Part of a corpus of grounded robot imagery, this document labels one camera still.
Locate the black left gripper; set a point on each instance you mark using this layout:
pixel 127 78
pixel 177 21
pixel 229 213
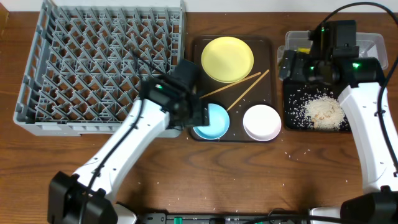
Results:
pixel 193 113

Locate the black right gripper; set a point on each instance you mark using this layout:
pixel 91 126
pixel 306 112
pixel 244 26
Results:
pixel 285 63

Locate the light blue bowl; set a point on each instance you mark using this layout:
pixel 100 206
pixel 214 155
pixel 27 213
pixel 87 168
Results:
pixel 219 122

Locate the pink bowl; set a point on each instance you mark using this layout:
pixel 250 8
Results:
pixel 262 123

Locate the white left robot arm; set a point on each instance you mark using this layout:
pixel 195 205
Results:
pixel 89 194

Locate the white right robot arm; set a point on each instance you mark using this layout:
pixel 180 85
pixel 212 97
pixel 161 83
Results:
pixel 359 82

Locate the black waste tray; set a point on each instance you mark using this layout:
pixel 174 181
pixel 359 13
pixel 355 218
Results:
pixel 295 95

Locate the upper wooden chopstick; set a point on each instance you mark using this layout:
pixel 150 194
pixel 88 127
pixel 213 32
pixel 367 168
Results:
pixel 230 85

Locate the wooden chopstick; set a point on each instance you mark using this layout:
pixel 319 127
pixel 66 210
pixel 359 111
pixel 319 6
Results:
pixel 230 85
pixel 248 89

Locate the lower wooden chopstick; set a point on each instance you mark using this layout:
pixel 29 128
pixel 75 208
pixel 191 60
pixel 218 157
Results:
pixel 248 89

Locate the dark brown serving tray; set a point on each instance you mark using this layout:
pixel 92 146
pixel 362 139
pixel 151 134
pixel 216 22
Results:
pixel 264 92

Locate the pile of rice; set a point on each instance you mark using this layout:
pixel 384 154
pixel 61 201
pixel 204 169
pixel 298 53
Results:
pixel 324 113

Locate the yellow plate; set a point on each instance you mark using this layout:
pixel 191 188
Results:
pixel 227 59

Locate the clear plastic bin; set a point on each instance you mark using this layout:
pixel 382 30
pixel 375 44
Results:
pixel 370 45

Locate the grey dish rack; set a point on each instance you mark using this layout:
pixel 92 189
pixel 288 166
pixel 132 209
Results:
pixel 87 60

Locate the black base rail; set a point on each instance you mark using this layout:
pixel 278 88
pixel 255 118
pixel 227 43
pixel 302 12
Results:
pixel 164 218

